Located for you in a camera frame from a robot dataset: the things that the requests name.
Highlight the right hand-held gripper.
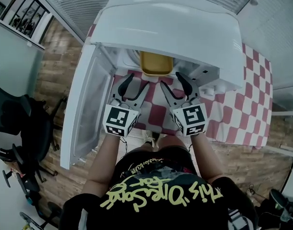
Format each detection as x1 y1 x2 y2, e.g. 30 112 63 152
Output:
160 71 208 137

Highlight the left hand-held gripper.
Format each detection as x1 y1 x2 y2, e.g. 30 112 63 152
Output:
102 72 151 138

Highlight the yellow rectangular dish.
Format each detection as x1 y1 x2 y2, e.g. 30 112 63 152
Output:
139 51 175 78

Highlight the white microwave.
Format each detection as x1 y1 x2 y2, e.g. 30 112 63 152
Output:
59 0 244 171

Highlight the person's left forearm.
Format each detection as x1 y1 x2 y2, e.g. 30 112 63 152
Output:
83 134 121 197

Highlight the person's right forearm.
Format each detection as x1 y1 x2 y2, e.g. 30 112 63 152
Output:
191 132 225 184

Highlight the glass turntable plate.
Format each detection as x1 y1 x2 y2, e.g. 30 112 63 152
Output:
124 49 141 67

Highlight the person's left cream shoe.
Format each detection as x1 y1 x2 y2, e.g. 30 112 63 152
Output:
143 130 159 150

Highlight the red white checkered tablecloth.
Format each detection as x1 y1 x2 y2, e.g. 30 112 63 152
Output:
86 24 273 150

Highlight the black office chair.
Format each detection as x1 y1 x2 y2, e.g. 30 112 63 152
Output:
0 81 68 153
0 142 58 194

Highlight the white side table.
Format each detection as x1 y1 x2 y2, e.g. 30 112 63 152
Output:
251 110 293 158

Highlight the person's black printed shirt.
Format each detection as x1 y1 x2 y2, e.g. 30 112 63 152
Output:
60 145 257 230

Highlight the black metal railing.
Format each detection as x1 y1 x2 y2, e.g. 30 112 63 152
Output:
0 0 51 38

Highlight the black round stand base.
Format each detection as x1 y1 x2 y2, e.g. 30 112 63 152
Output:
47 201 63 222

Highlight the black and yellow device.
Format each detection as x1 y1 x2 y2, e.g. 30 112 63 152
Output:
268 188 293 230

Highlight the grey patterned device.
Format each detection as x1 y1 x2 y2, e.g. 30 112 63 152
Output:
19 212 44 230

